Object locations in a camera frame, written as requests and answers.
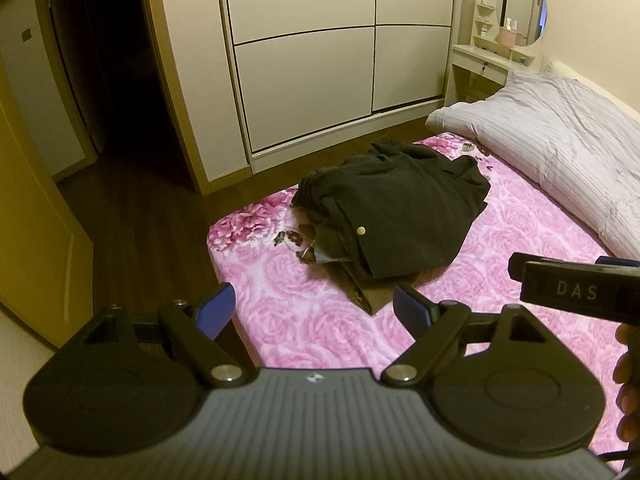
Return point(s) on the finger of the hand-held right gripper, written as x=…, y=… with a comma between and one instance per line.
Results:
x=515, y=265

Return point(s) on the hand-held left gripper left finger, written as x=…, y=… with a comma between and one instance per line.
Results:
x=216, y=310

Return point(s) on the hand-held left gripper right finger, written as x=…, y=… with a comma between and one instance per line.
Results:
x=412, y=310

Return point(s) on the black garment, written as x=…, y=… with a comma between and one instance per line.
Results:
x=400, y=200

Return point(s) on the person's right hand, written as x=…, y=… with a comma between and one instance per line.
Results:
x=631, y=385

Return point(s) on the brown garment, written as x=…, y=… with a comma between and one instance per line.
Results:
x=372, y=295

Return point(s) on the pink floral blanket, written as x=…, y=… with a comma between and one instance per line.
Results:
x=500, y=220

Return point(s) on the white striped duvet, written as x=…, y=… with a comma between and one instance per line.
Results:
x=560, y=135

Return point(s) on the yellow wooden door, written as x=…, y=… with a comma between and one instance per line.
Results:
x=35, y=235

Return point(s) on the cream headboard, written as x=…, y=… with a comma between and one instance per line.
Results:
x=600, y=85

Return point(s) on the white dressing table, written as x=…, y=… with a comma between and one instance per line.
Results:
x=480, y=57

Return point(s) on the pink box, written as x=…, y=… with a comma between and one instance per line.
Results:
x=506, y=37

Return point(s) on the white pump bottle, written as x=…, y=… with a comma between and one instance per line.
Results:
x=510, y=24

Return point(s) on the small white tiered shelf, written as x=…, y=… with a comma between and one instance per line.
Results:
x=486, y=25

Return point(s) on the cream wardrobe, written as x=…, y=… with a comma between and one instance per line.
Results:
x=300, y=60

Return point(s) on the white hallway door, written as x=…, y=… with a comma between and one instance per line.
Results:
x=30, y=100

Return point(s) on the round wall mirror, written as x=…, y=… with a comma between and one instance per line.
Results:
x=527, y=5

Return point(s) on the wall switch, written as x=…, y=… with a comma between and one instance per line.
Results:
x=27, y=35

